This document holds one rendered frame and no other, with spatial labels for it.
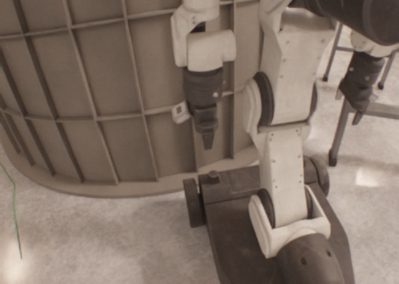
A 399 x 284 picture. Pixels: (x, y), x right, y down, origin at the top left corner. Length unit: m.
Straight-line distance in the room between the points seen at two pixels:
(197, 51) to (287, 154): 0.41
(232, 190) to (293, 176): 0.31
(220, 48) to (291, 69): 0.18
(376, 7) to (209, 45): 0.31
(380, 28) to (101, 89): 0.94
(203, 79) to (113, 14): 0.50
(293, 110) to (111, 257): 0.87
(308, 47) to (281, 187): 0.40
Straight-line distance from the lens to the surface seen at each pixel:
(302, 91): 0.73
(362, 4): 0.39
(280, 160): 0.82
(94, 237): 1.28
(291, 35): 0.62
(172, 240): 1.19
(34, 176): 1.67
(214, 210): 1.05
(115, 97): 1.12
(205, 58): 0.57
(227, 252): 0.96
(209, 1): 0.52
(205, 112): 0.65
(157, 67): 1.07
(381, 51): 0.78
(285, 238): 0.81
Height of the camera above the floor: 1.01
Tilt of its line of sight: 38 degrees down
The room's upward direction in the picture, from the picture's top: 4 degrees counter-clockwise
